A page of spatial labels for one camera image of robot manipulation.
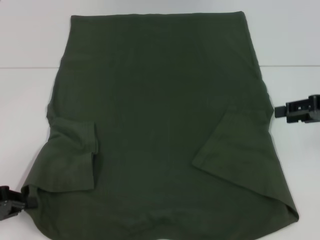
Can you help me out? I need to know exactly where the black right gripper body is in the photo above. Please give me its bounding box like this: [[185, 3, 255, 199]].
[[308, 94, 320, 124]]

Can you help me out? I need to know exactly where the dark green shirt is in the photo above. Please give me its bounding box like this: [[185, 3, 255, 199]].
[[21, 10, 301, 240]]

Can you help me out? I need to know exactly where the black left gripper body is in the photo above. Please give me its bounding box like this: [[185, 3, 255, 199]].
[[0, 199, 26, 221]]

